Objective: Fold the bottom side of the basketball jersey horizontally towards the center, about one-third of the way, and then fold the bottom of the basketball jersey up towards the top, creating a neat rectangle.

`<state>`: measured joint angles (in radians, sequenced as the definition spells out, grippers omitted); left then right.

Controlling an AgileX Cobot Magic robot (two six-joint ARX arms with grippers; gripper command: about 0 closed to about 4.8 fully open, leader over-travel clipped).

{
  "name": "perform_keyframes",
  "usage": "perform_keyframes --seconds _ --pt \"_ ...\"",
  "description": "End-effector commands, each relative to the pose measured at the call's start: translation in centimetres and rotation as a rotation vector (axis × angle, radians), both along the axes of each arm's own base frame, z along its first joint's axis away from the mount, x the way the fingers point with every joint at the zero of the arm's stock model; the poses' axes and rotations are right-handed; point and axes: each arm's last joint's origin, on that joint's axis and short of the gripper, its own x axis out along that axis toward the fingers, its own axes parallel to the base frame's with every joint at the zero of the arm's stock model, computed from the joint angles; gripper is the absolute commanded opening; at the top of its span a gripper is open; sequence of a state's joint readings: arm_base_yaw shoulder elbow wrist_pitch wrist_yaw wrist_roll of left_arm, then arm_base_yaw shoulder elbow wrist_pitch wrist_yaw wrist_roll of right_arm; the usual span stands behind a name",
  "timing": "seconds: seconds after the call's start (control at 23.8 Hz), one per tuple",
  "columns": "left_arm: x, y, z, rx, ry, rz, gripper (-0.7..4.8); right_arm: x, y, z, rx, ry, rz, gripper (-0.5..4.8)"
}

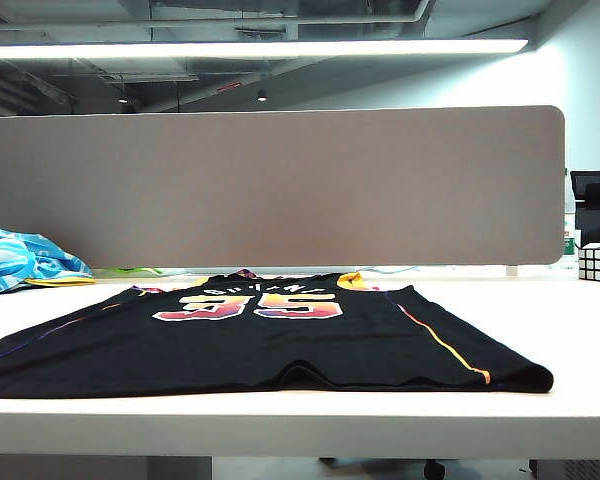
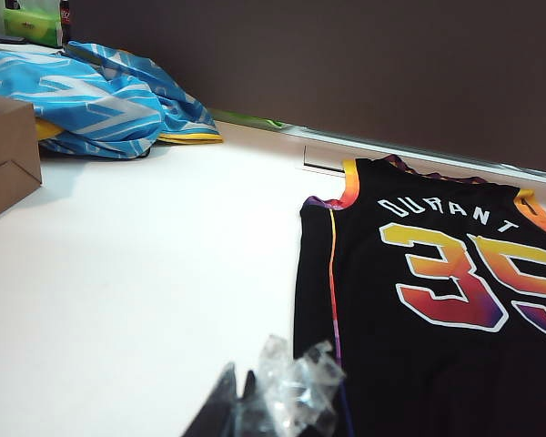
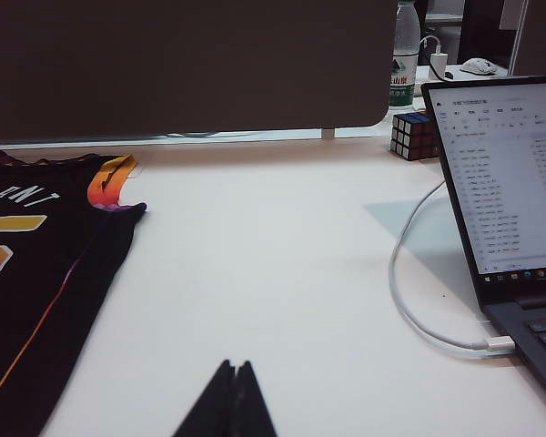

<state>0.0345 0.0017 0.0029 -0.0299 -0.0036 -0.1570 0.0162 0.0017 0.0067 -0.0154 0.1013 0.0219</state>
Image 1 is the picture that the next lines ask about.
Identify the light blue jersey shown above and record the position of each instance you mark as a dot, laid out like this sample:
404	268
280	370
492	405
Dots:
15	260

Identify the grey under-desk cabinet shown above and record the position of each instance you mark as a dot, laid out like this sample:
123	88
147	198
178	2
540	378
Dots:
590	470

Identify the green and white box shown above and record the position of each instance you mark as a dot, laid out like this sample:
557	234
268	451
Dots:
571	242

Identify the yellow cloth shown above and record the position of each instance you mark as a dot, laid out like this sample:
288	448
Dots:
60	281

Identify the black basketball jersey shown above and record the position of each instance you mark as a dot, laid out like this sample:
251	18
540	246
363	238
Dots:
240	350

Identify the grey-brown desk divider panel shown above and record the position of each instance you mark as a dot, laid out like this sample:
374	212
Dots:
280	185

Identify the long ceiling light strip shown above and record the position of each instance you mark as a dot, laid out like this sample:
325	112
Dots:
255	48

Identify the green flat item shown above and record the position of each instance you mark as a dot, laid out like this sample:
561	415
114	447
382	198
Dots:
130	270

